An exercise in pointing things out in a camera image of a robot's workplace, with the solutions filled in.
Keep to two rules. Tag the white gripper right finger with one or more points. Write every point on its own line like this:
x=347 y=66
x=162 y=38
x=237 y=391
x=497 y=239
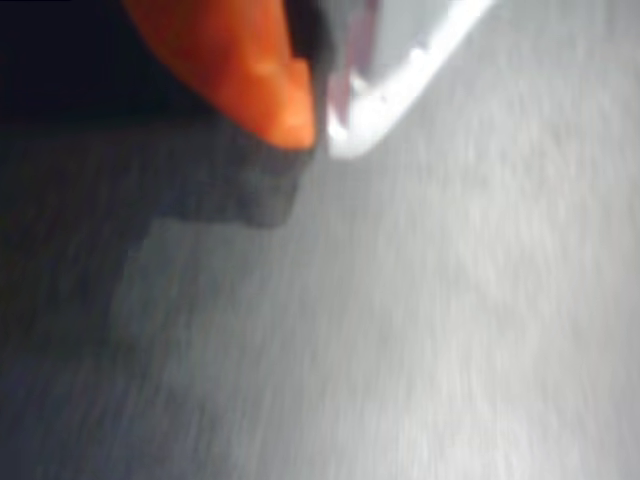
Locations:
x=400 y=85

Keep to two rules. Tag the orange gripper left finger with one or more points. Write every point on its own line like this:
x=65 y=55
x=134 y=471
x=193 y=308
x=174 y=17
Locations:
x=250 y=65

